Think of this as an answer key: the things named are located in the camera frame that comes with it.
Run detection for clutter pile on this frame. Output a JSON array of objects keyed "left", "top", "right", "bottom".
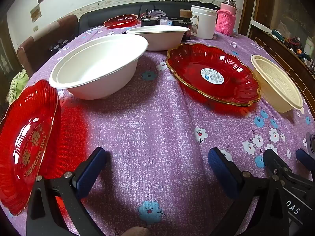
[{"left": 271, "top": 28, "right": 315, "bottom": 72}]

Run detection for dark remote controls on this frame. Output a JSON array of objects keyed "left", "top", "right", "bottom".
[{"left": 49, "top": 39, "right": 69, "bottom": 52}]

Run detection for bottle in pink knitted sleeve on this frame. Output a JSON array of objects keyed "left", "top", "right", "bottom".
[{"left": 216, "top": 0, "right": 237, "bottom": 36}]

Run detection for grey round disc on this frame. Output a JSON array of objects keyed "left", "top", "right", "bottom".
[{"left": 305, "top": 132, "right": 315, "bottom": 153}]

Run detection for large red plate gold lettering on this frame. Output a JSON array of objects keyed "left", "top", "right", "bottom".
[{"left": 0, "top": 79, "right": 62, "bottom": 216}]

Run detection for small red plate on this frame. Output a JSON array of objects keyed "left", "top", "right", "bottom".
[{"left": 103, "top": 14, "right": 139, "bottom": 28}]

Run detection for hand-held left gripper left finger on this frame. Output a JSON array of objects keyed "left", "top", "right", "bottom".
[{"left": 27, "top": 147, "right": 107, "bottom": 236}]

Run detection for black device with cables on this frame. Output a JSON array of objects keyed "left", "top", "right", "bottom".
[{"left": 140, "top": 10, "right": 170, "bottom": 27}]

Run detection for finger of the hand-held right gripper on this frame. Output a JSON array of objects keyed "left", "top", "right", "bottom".
[
  {"left": 263, "top": 149, "right": 296, "bottom": 185},
  {"left": 295, "top": 149, "right": 315, "bottom": 172}
]

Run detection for yellow wall plaque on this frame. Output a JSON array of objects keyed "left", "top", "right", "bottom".
[{"left": 30, "top": 4, "right": 41, "bottom": 23}]

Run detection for red plate with round sticker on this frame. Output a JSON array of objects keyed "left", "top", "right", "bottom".
[{"left": 165, "top": 43, "right": 261, "bottom": 107}]

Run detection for wooden door frame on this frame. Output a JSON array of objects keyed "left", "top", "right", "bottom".
[{"left": 246, "top": 0, "right": 262, "bottom": 37}]

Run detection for dark jar with wooden lid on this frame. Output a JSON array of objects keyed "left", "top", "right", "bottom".
[{"left": 180, "top": 9, "right": 194, "bottom": 41}]

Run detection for purple floral tablecloth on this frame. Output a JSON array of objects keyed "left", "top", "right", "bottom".
[{"left": 5, "top": 26, "right": 315, "bottom": 236}]

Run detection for brown upholstered chair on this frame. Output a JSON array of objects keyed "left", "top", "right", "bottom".
[{"left": 17, "top": 15, "right": 79, "bottom": 77}]

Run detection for wooden brick-pattern cabinet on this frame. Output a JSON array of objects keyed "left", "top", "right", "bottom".
[{"left": 246, "top": 22, "right": 315, "bottom": 109}]

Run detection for black leather sofa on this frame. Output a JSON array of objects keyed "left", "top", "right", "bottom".
[{"left": 79, "top": 0, "right": 222, "bottom": 35}]

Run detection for dark wooden door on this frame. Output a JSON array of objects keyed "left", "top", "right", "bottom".
[{"left": 0, "top": 12, "right": 18, "bottom": 79}]

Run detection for green patterned cloth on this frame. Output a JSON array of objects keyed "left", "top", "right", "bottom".
[{"left": 8, "top": 69, "right": 29, "bottom": 99}]

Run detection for small white paper bowl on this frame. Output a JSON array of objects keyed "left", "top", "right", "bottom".
[{"left": 126, "top": 26, "right": 191, "bottom": 51}]

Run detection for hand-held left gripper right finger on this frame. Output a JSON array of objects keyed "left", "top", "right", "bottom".
[{"left": 208, "top": 147, "right": 289, "bottom": 236}]

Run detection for cream plastic bowl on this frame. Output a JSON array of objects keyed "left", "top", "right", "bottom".
[{"left": 251, "top": 55, "right": 304, "bottom": 113}]

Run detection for white plastic jar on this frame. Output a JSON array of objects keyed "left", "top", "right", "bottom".
[{"left": 191, "top": 5, "right": 217, "bottom": 40}]

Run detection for large white paper bowl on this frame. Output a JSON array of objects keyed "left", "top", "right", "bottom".
[{"left": 49, "top": 34, "right": 149, "bottom": 100}]

